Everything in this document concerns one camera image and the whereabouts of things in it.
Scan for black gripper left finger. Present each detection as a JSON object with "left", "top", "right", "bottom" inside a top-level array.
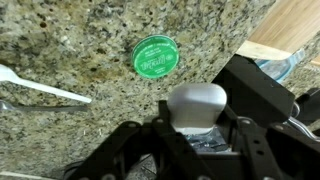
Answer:
[{"left": 75, "top": 99, "right": 218, "bottom": 180}]

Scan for white plastic spoon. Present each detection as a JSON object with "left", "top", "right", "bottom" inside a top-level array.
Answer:
[{"left": 0, "top": 63, "right": 93, "bottom": 105}]

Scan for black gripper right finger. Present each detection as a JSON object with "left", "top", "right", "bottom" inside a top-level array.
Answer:
[{"left": 212, "top": 54, "right": 320, "bottom": 180}]

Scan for green round lid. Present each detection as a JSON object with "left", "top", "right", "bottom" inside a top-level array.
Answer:
[{"left": 130, "top": 34, "right": 181, "bottom": 80}]

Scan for large wooden cutting board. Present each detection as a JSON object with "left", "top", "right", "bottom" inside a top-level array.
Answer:
[{"left": 235, "top": 0, "right": 320, "bottom": 66}]

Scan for clear plastic fork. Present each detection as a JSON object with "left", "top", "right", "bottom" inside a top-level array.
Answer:
[{"left": 0, "top": 99, "right": 90, "bottom": 113}]

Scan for clear container with blue lid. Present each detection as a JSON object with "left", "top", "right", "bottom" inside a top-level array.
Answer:
[{"left": 254, "top": 48, "right": 306, "bottom": 85}]

